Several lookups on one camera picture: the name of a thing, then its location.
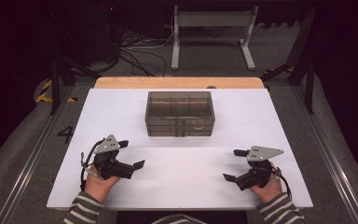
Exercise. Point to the person's right hand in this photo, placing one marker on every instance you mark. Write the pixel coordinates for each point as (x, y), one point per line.
(267, 193)

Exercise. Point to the grey metal stand frame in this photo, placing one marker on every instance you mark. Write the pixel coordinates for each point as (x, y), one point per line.
(213, 18)

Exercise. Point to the person's striped torso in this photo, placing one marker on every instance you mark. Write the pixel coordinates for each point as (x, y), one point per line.
(177, 219)

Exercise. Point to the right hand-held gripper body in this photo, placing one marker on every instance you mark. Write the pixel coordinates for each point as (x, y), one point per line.
(259, 171)

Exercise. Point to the yellow black floor tape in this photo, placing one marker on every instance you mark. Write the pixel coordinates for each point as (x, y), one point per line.
(45, 93)

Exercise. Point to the black equipment box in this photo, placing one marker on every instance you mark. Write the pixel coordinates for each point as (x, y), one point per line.
(102, 31)

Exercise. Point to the aluminium floor rail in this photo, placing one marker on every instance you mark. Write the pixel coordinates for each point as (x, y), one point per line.
(326, 149)
(34, 152)

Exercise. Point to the black metal stand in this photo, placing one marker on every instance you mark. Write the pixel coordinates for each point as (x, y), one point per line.
(307, 77)
(55, 84)

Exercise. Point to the person's left hand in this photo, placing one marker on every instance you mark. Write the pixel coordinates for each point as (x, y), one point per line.
(99, 188)

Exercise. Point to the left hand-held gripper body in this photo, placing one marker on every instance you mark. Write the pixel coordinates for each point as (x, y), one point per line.
(112, 161)

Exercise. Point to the smoky clear drawer organizer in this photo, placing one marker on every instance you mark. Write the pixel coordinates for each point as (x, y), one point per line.
(180, 105)

